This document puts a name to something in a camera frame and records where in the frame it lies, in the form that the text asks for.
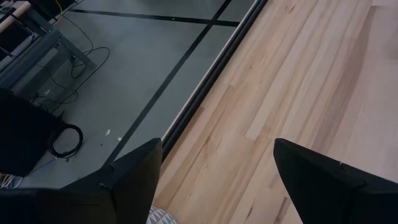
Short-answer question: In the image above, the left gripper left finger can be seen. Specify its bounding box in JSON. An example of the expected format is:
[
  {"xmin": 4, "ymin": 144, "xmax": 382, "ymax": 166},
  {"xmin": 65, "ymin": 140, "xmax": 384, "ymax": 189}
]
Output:
[{"xmin": 0, "ymin": 138, "xmax": 164, "ymax": 224}]

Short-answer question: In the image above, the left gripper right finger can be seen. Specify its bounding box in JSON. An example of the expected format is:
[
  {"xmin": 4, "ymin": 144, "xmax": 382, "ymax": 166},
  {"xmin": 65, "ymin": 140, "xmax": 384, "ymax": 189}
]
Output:
[{"xmin": 273, "ymin": 138, "xmax": 398, "ymax": 224}]

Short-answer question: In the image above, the black equipment case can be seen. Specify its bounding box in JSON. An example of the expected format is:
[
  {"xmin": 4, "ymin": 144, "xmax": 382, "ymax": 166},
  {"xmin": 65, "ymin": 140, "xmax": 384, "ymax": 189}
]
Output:
[{"xmin": 0, "ymin": 88, "xmax": 68, "ymax": 178}]

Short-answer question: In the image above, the coiled black cable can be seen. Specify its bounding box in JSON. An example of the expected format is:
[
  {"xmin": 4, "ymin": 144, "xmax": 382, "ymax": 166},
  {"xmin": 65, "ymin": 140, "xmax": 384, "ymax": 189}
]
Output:
[{"xmin": 47, "ymin": 123, "xmax": 84, "ymax": 159}]

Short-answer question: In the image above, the short white looped cable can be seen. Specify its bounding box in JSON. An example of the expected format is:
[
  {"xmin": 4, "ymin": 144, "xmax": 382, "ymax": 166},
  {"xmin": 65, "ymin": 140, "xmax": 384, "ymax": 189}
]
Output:
[{"xmin": 0, "ymin": 174, "xmax": 22, "ymax": 190}]

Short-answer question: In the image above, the black looping floor cable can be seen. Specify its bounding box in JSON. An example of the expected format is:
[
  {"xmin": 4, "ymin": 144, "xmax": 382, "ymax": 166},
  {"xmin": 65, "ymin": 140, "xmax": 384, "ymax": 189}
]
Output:
[{"xmin": 29, "ymin": 12, "xmax": 111, "ymax": 114}]

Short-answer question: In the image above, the black aluminium table frame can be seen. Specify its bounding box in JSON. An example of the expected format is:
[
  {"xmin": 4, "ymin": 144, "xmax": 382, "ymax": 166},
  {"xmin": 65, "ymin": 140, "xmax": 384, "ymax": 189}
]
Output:
[{"xmin": 160, "ymin": 0, "xmax": 269, "ymax": 162}]

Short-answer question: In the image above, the grey metal desk frame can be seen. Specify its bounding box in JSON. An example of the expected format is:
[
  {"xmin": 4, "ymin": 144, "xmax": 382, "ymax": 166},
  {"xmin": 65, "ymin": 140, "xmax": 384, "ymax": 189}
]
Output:
[{"xmin": 0, "ymin": 9, "xmax": 97, "ymax": 91}]

